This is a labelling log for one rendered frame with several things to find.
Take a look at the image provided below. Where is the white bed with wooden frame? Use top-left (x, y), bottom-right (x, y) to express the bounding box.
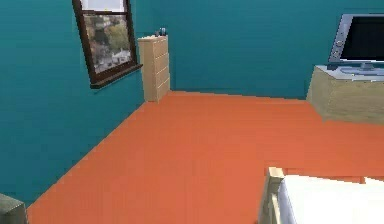
top-left (256, 166), bottom-right (384, 224)

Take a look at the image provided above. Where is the grey green box furniture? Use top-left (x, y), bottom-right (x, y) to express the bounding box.
top-left (0, 192), bottom-right (29, 224)

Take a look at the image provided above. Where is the beige low cabinet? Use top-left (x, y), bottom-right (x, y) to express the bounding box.
top-left (305, 64), bottom-right (384, 126)

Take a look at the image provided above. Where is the tall beige chest of drawers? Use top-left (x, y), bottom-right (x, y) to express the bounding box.
top-left (137, 34), bottom-right (171, 103)

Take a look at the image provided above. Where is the silver flat television set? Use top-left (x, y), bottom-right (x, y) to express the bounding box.
top-left (327, 13), bottom-right (384, 76)

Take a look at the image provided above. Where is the dark brown framed window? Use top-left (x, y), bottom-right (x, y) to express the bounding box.
top-left (71, 0), bottom-right (144, 90)

